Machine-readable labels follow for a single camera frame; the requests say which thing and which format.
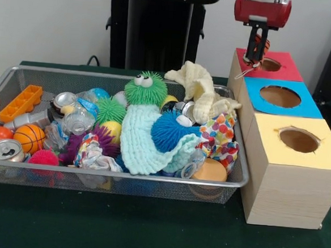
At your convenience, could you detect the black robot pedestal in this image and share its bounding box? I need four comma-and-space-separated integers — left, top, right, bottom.
97, 0, 222, 76

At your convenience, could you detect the cream muslin cloth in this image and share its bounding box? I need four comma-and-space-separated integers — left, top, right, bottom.
161, 59, 245, 127

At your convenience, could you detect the small orange basketball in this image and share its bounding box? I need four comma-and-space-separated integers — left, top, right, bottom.
12, 123, 47, 156

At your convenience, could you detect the orange toy building brick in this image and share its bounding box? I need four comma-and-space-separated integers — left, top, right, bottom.
0, 83, 44, 126

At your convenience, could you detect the silver drink can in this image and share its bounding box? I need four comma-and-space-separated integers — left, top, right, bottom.
0, 138, 27, 163

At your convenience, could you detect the dark green tablecloth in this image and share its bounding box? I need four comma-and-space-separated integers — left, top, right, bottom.
0, 58, 331, 248

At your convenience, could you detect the crumpled polka dot paper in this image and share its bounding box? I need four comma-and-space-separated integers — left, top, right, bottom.
196, 110, 242, 175

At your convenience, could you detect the mint green muslin cloth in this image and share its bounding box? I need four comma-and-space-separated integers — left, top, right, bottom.
118, 102, 204, 180

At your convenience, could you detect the shallow wire mesh bin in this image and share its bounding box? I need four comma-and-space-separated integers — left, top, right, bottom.
0, 63, 257, 206

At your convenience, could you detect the black looped cable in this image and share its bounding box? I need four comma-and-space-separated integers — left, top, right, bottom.
86, 54, 100, 67

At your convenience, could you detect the wooden box with three holes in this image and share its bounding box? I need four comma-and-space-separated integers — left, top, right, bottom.
217, 47, 331, 232

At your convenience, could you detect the pink spiky rubber ball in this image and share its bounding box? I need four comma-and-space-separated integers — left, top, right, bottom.
26, 145, 62, 177

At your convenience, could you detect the blue spiky ball with eyes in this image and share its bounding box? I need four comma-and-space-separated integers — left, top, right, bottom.
149, 110, 203, 156

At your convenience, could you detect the small green spiky rubber ball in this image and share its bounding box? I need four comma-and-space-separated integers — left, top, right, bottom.
93, 96, 128, 128

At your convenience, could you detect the small tiger plush toy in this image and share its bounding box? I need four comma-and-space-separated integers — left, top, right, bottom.
234, 32, 271, 82

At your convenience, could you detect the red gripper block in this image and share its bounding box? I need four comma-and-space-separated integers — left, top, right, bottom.
230, 0, 293, 64

